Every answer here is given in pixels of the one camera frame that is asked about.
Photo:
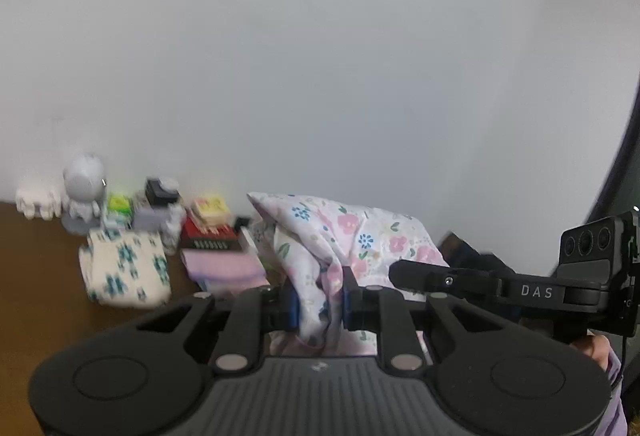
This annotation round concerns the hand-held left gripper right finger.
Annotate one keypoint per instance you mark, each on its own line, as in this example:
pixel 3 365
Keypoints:
pixel 347 306

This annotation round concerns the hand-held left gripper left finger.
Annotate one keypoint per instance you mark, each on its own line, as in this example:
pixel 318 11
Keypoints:
pixel 292 311

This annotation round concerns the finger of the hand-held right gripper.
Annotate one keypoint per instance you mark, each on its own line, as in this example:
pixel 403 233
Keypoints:
pixel 475 256
pixel 440 281

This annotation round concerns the pink floral garment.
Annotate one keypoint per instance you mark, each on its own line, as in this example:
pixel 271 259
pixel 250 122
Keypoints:
pixel 350 236

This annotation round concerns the person's right forearm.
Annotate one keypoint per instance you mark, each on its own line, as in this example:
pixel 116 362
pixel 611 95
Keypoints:
pixel 617 401

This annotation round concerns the person's right hand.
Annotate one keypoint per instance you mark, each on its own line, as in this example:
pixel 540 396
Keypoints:
pixel 597 351

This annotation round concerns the folded pink cloths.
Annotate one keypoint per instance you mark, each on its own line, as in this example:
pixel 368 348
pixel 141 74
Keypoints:
pixel 222 271

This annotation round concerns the red black box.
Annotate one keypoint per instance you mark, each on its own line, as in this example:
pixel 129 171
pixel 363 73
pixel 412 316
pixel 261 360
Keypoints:
pixel 207 236

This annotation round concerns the yellow and pink box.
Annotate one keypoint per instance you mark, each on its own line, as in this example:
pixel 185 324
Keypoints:
pixel 211 209

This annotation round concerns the white small bottle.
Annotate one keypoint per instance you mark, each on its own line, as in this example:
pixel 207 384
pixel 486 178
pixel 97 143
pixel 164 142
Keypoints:
pixel 173 223

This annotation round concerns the grey box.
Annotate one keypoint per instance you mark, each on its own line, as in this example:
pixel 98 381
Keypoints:
pixel 150 218

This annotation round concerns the cream pouch with teal flowers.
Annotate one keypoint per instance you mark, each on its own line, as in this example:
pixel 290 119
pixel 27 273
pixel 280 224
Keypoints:
pixel 125 268

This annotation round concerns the green and yellow box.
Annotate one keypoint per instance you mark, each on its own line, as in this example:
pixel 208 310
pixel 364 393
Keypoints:
pixel 119 205

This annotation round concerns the grey robot figurine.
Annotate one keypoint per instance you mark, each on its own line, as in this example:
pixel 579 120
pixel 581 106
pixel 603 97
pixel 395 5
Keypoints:
pixel 82 191

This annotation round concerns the white small figurines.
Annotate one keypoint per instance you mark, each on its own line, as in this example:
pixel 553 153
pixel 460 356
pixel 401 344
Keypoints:
pixel 37 201

